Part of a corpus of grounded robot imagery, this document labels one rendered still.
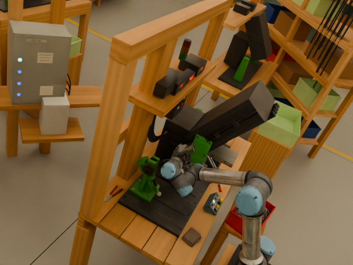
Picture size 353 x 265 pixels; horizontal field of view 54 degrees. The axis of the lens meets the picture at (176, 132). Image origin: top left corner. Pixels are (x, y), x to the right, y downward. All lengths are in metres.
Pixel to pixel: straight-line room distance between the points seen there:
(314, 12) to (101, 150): 3.83
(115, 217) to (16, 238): 1.15
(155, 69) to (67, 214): 1.77
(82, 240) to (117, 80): 1.11
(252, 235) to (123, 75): 0.92
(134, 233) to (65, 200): 1.37
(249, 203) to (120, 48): 0.84
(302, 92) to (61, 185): 3.15
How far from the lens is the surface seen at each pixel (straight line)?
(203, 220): 2.24
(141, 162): 2.10
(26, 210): 3.24
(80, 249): 2.32
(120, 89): 1.51
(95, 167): 1.81
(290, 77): 5.14
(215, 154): 2.37
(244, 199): 1.57
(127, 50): 1.43
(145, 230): 2.09
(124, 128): 2.07
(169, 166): 1.75
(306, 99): 4.77
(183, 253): 2.04
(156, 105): 1.85
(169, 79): 1.94
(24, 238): 3.06
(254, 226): 1.67
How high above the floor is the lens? 2.49
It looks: 34 degrees down
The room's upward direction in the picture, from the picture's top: 20 degrees clockwise
